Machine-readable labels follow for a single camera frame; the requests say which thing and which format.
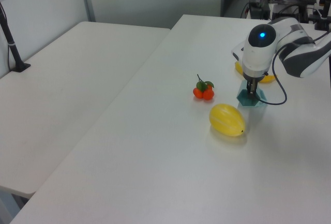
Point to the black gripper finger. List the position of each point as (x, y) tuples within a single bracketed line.
[(249, 88), (254, 89)]

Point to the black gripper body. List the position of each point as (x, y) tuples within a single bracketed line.
[(253, 80)]

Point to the light blue faceted mug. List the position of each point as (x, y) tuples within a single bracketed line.
[(245, 99)]

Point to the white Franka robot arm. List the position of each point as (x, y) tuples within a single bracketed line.
[(261, 50)]

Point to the yellow toy banana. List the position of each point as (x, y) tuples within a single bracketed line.
[(267, 79)]

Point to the yellow toy melon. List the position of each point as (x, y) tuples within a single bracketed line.
[(226, 120)]

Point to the orange toy fruit cluster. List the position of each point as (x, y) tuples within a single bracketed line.
[(203, 92)]

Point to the black electronics box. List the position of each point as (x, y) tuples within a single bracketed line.
[(258, 9)]

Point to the black clamp stand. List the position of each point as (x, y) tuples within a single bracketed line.
[(322, 19)]

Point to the white side table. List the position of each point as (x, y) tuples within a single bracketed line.
[(64, 92)]

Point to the black camera pole with base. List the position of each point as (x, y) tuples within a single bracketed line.
[(11, 45)]

